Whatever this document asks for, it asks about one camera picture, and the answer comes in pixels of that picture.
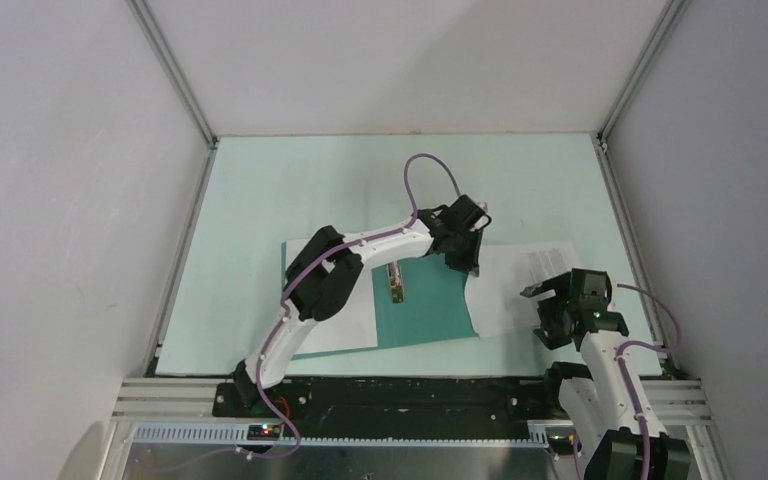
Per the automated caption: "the white paper sheet stack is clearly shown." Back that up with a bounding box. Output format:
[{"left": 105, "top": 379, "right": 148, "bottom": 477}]
[{"left": 464, "top": 240, "right": 581, "bottom": 338}]

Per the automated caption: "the teal plastic folder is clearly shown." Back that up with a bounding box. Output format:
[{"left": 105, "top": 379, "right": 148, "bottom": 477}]
[{"left": 281, "top": 239, "right": 481, "bottom": 362}]

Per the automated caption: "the printed white paper sheet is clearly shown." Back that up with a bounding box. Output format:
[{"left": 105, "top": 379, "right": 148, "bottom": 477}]
[{"left": 294, "top": 270, "right": 378, "bottom": 359}]

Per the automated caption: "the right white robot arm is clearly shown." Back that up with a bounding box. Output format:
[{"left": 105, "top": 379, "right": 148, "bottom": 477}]
[{"left": 521, "top": 268, "right": 691, "bottom": 479}]

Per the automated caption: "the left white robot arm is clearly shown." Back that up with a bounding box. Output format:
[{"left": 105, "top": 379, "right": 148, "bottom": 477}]
[{"left": 232, "top": 194, "right": 492, "bottom": 417}]

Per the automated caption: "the metal folder clip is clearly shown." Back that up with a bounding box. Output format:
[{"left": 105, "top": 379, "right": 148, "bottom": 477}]
[{"left": 387, "top": 261, "right": 405, "bottom": 304}]

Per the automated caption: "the right controller board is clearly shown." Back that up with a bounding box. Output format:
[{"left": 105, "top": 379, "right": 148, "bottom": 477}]
[{"left": 546, "top": 433, "right": 576, "bottom": 456}]

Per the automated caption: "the controller board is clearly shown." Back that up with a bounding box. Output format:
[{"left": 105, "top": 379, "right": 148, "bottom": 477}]
[
  {"left": 246, "top": 423, "right": 283, "bottom": 442},
  {"left": 546, "top": 433, "right": 576, "bottom": 456}
]

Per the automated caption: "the left controller board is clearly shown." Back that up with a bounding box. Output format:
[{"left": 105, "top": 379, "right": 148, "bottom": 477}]
[{"left": 246, "top": 423, "right": 283, "bottom": 442}]

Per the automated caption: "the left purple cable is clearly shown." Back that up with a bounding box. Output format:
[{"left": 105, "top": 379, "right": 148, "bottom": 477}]
[{"left": 241, "top": 152, "right": 463, "bottom": 462}]

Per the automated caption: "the aluminium frame right post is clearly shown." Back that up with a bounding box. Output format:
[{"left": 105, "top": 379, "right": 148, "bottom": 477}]
[{"left": 596, "top": 0, "right": 692, "bottom": 144}]

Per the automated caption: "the aluminium frame post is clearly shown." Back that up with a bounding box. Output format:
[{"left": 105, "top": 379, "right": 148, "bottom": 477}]
[
  {"left": 596, "top": 0, "right": 692, "bottom": 144},
  {"left": 125, "top": 0, "right": 218, "bottom": 150}
]

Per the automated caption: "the aluminium front frame rail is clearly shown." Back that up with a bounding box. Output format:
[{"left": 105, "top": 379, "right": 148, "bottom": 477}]
[{"left": 112, "top": 377, "right": 714, "bottom": 449}]

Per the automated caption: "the aluminium frame left post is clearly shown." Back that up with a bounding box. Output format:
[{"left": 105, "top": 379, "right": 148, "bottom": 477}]
[{"left": 125, "top": 0, "right": 218, "bottom": 150}]

